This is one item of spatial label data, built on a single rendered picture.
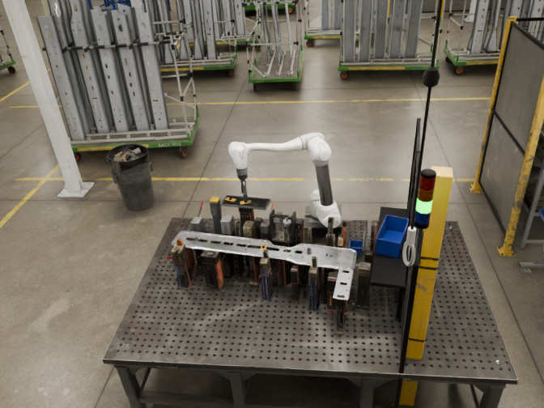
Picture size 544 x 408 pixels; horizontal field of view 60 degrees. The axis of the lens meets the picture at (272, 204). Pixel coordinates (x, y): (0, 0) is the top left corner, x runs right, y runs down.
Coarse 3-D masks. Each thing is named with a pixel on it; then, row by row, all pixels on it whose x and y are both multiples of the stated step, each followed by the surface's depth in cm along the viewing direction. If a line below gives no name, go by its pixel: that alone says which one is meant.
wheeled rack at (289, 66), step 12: (300, 0) 985; (300, 12) 997; (300, 24) 1011; (300, 36) 1025; (300, 48) 1039; (252, 60) 903; (264, 60) 994; (276, 60) 989; (288, 60) 984; (300, 60) 981; (252, 72) 931; (264, 72) 925; (276, 72) 900; (288, 72) 898; (300, 72) 916
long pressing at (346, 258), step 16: (192, 240) 358; (208, 240) 357; (224, 240) 356; (240, 240) 354; (256, 240) 353; (256, 256) 339; (272, 256) 337; (288, 256) 336; (304, 256) 335; (320, 256) 334; (336, 256) 333; (352, 256) 332
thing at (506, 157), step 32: (512, 32) 463; (512, 64) 461; (512, 96) 459; (512, 128) 459; (480, 160) 552; (512, 160) 458; (480, 192) 571; (512, 192) 461; (512, 224) 456; (512, 256) 471
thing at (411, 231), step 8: (440, 0) 77; (440, 8) 78; (432, 56) 82; (432, 64) 83; (424, 72) 84; (432, 72) 83; (424, 80) 84; (432, 80) 83; (424, 120) 88; (424, 128) 89; (424, 136) 90; (416, 184) 96; (416, 192) 97; (416, 200) 98; (408, 232) 102; (408, 240) 103; (408, 264) 107
